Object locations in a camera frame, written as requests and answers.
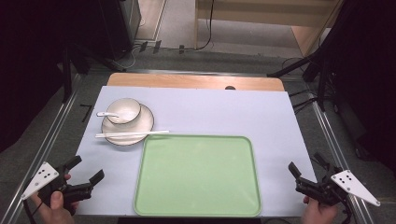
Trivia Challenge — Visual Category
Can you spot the light wooden shelf unit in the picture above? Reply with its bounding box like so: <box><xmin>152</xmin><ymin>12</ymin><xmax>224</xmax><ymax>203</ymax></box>
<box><xmin>193</xmin><ymin>0</ymin><xmax>346</xmax><ymax>58</ymax></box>

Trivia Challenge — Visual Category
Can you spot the person's left hand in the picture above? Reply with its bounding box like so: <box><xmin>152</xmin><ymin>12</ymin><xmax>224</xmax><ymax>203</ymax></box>
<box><xmin>30</xmin><ymin>173</ymin><xmax>80</xmax><ymax>224</ymax></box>

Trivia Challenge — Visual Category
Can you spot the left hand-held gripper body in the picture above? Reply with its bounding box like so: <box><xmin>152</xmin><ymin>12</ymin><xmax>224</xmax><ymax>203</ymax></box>
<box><xmin>21</xmin><ymin>161</ymin><xmax>94</xmax><ymax>217</ymax></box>

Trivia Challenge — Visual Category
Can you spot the black hanging cable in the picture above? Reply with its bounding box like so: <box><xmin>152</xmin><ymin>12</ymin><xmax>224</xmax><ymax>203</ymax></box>
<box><xmin>195</xmin><ymin>0</ymin><xmax>216</xmax><ymax>51</ymax></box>

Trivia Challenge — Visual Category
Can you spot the dark curtain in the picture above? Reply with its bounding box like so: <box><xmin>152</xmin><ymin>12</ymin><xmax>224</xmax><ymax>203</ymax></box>
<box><xmin>0</xmin><ymin>0</ymin><xmax>108</xmax><ymax>153</ymax></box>
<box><xmin>317</xmin><ymin>0</ymin><xmax>396</xmax><ymax>175</ymax></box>

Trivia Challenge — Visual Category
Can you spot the white chopstick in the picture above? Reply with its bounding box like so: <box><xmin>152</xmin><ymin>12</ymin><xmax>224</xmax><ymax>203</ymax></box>
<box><xmin>94</xmin><ymin>130</ymin><xmax>170</xmax><ymax>137</ymax></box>
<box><xmin>94</xmin><ymin>132</ymin><xmax>169</xmax><ymax>139</ymax></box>

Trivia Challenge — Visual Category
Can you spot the pale lavender table mat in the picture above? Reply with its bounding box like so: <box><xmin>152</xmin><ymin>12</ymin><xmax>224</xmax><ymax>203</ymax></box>
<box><xmin>74</xmin><ymin>85</ymin><xmax>318</xmax><ymax>218</ymax></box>

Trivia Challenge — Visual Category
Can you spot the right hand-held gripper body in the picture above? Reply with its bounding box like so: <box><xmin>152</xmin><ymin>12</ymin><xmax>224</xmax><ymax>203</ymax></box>
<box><xmin>294</xmin><ymin>164</ymin><xmax>382</xmax><ymax>208</ymax></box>

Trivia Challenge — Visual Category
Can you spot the light green tray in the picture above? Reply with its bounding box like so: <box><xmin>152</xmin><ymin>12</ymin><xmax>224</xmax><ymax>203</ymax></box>
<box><xmin>133</xmin><ymin>133</ymin><xmax>262</xmax><ymax>218</ymax></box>

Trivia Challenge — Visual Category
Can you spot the wooden table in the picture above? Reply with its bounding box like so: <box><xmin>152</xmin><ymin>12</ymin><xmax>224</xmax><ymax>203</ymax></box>
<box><xmin>106</xmin><ymin>72</ymin><xmax>286</xmax><ymax>92</ymax></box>

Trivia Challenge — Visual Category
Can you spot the black metal stand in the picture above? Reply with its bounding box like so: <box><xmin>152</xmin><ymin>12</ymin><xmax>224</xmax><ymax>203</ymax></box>
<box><xmin>61</xmin><ymin>43</ymin><xmax>120</xmax><ymax>105</ymax></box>
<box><xmin>266</xmin><ymin>50</ymin><xmax>339</xmax><ymax>114</ymax></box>

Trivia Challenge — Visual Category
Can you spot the person's right hand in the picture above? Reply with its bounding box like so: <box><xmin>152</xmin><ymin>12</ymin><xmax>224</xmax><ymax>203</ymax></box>
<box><xmin>300</xmin><ymin>195</ymin><xmax>340</xmax><ymax>224</ymax></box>

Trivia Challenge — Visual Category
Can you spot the white plate with dark rim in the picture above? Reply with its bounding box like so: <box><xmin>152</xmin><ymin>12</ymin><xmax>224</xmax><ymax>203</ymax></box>
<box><xmin>100</xmin><ymin>103</ymin><xmax>155</xmax><ymax>147</ymax></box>

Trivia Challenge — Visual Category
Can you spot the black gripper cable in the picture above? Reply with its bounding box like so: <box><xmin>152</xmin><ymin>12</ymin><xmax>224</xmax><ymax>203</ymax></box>
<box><xmin>22</xmin><ymin>199</ymin><xmax>43</xmax><ymax>224</ymax></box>
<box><xmin>339</xmin><ymin>199</ymin><xmax>355</xmax><ymax>224</ymax></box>

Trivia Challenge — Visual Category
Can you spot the black cabinet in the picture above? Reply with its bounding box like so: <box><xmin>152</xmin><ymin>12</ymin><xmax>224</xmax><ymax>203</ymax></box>
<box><xmin>98</xmin><ymin>0</ymin><xmax>142</xmax><ymax>62</ymax></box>

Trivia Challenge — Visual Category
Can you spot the white floor cable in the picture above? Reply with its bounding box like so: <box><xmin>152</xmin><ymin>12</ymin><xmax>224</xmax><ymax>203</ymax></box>
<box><xmin>120</xmin><ymin>43</ymin><xmax>144</xmax><ymax>70</ymax></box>

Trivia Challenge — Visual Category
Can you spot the white ceramic spoon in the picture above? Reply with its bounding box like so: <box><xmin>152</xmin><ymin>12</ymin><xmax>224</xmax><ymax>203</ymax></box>
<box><xmin>95</xmin><ymin>110</ymin><xmax>132</xmax><ymax>121</ymax></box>

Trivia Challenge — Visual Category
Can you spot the white bowl with dark rim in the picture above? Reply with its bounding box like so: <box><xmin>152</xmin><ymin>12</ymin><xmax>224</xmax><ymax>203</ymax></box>
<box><xmin>106</xmin><ymin>97</ymin><xmax>142</xmax><ymax>125</ymax></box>

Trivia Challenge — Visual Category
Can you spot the aluminium frame rail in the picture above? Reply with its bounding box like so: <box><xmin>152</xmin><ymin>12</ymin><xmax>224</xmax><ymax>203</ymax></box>
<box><xmin>88</xmin><ymin>68</ymin><xmax>311</xmax><ymax>78</ymax></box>
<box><xmin>0</xmin><ymin>90</ymin><xmax>79</xmax><ymax>224</ymax></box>
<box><xmin>309</xmin><ymin>98</ymin><xmax>376</xmax><ymax>224</ymax></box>

